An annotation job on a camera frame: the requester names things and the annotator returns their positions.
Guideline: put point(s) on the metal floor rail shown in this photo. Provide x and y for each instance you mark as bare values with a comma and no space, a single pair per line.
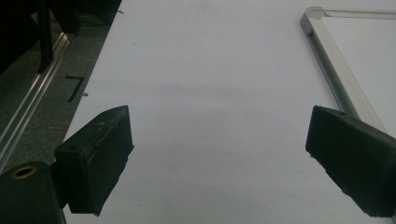
31,102

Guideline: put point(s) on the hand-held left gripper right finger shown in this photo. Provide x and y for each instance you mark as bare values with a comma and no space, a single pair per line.
351,155

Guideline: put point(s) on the black metal stand post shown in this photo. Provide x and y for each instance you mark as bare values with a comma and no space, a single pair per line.
45,34

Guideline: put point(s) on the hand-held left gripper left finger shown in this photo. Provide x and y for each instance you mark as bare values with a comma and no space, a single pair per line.
93,161

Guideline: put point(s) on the metal framed whiteboard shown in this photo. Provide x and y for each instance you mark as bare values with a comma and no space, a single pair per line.
364,53

